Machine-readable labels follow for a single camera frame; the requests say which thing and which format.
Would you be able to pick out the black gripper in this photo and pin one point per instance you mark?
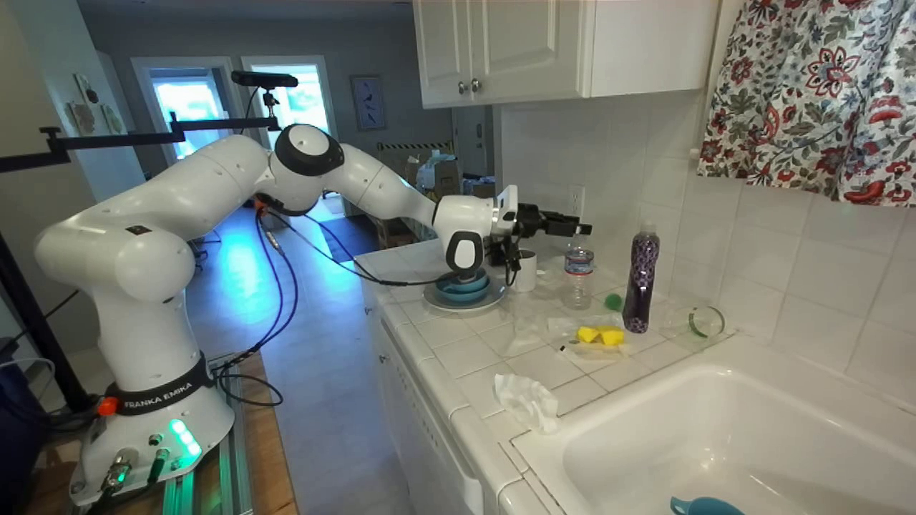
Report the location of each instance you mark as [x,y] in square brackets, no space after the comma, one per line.
[537,223]

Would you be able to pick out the clear plastic water bottle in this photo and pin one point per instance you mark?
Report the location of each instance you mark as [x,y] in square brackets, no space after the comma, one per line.
[576,276]

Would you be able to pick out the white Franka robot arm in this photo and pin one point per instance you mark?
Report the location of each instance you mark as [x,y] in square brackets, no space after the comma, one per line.
[145,268]

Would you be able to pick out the purple dish soap bottle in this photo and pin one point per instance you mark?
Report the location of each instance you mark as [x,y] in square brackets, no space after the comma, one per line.
[643,288]

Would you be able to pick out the teal cup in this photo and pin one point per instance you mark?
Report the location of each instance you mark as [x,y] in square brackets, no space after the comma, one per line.
[705,507]

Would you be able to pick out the small green scrubber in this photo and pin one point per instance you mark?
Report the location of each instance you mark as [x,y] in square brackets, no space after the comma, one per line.
[614,301]

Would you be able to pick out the grey plate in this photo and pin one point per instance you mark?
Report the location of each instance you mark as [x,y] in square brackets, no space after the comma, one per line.
[497,304]

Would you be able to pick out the yellow sponge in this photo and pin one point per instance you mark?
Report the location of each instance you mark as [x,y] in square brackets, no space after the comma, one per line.
[601,336]

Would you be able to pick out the clear plastic bag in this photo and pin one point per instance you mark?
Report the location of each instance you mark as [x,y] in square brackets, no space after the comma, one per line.
[533,334]

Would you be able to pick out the cluttered blue storage bin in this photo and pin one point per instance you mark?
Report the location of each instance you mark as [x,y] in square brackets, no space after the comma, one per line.
[448,174]

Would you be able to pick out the clear glass bowl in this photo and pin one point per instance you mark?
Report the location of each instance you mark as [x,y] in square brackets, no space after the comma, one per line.
[695,321]

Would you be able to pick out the crumpled white paper towel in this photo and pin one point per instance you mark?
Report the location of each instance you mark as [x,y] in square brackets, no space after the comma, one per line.
[526,393]

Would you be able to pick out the silver cabinet knob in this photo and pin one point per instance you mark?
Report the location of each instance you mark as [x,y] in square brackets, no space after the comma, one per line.
[476,87]
[461,87]

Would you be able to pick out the narrow white cabinet door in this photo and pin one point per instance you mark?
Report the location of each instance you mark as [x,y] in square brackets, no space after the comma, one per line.
[526,44]

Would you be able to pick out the dark doormat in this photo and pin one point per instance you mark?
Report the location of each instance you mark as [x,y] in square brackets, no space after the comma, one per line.
[347,234]

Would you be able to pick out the white base cabinet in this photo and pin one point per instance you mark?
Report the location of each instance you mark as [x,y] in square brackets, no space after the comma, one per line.
[420,431]

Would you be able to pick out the white kitchen sink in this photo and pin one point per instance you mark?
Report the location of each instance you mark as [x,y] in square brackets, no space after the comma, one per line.
[725,439]

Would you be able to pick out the floral curtain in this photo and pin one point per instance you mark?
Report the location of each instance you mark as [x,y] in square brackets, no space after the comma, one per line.
[820,95]

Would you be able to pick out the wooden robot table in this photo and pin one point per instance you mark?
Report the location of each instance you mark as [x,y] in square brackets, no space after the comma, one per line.
[272,449]

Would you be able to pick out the black boom rod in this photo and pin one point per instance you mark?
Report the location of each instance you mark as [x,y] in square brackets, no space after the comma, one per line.
[116,142]

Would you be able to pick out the dark blue bag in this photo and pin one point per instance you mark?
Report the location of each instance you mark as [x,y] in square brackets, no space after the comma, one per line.
[19,439]

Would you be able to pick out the black camera on stand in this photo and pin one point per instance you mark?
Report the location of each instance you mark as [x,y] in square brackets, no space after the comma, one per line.
[265,80]

